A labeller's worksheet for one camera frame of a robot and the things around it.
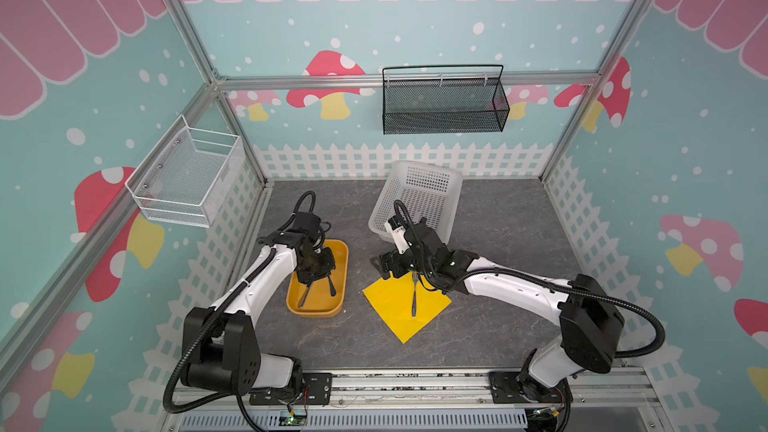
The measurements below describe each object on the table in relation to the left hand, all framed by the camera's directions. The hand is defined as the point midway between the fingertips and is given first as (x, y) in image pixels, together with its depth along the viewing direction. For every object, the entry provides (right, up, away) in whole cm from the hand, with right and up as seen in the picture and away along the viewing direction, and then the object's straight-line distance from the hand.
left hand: (329, 276), depth 85 cm
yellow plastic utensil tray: (-3, -8, +3) cm, 9 cm away
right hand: (+15, +7, -4) cm, 17 cm away
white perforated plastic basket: (+32, +27, +32) cm, 52 cm away
